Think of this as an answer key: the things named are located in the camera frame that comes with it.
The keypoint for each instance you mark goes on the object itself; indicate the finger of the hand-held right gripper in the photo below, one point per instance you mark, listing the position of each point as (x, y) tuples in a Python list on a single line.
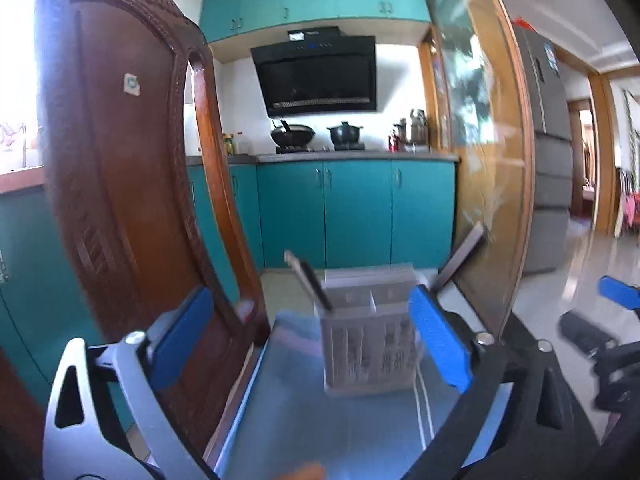
[(620, 292), (585, 332)]

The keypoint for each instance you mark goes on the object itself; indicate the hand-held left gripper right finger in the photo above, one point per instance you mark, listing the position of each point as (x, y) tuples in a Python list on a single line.
[(440, 335)]

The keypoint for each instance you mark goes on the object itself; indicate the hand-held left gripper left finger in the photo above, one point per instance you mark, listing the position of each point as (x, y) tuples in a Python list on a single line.
[(182, 335)]

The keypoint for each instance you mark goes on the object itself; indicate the white plastic utensil basket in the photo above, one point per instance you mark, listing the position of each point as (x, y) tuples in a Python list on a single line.
[(370, 350)]

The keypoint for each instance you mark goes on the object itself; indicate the brown wooden chopstick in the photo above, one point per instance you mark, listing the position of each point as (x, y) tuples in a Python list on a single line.
[(298, 271)]

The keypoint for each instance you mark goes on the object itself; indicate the black chopstick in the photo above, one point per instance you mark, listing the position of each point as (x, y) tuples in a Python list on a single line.
[(316, 282)]

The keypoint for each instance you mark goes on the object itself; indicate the grey refrigerator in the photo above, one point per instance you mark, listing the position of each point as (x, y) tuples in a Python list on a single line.
[(550, 185)]

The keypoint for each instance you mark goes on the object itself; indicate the teal lower cabinets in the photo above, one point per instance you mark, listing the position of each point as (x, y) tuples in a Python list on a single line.
[(360, 210)]

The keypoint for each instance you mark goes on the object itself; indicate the teal cabinets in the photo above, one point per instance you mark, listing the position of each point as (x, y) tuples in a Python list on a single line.
[(360, 210), (310, 0)]

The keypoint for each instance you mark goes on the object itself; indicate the carved wooden chair back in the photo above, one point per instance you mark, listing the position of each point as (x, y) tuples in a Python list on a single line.
[(125, 185)]

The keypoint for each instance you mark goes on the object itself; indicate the group of condiment bottles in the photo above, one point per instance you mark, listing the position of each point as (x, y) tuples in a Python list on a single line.
[(235, 145)]

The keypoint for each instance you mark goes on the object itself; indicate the red bottle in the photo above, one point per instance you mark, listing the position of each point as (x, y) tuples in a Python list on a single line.
[(394, 142)]

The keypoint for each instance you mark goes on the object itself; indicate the grey kitchen countertop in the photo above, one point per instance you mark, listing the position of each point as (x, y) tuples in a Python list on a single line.
[(350, 157)]

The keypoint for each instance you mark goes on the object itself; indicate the wood-framed glass sliding door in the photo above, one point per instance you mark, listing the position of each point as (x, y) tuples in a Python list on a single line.
[(480, 135)]

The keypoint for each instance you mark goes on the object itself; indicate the gas stove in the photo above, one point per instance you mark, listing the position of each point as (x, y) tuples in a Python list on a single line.
[(320, 148)]

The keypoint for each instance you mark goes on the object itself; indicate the black cooking pot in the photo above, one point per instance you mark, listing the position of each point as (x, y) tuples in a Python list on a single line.
[(343, 134)]

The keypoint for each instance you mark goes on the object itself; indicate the black wok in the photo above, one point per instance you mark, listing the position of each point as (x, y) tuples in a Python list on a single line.
[(292, 136)]

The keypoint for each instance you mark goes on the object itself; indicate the white chair sticker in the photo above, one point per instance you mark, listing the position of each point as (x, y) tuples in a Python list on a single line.
[(132, 84)]

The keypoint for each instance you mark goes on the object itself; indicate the black range hood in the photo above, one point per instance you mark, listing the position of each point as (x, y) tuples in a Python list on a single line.
[(315, 75)]

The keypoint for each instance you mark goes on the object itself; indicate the kitchen window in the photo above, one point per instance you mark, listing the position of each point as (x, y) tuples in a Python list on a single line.
[(17, 60)]

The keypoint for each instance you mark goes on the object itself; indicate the teal upper cabinets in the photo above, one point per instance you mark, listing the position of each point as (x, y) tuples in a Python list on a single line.
[(310, 0)]

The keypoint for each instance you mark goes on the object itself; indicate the wooden doorway frame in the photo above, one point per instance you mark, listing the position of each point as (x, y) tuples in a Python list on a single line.
[(602, 150)]

